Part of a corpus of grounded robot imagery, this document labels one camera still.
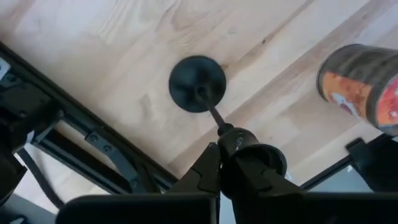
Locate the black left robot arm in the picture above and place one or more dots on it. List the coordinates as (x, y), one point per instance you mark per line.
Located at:
(18, 109)

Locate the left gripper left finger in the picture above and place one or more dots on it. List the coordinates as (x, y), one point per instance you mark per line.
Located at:
(140, 208)

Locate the black candlestick holder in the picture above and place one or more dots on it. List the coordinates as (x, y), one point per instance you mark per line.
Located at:
(197, 84)

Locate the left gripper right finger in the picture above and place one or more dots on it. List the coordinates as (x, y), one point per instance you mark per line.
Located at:
(311, 208)

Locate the orange candle glass jar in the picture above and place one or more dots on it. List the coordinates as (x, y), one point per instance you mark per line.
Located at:
(357, 87)

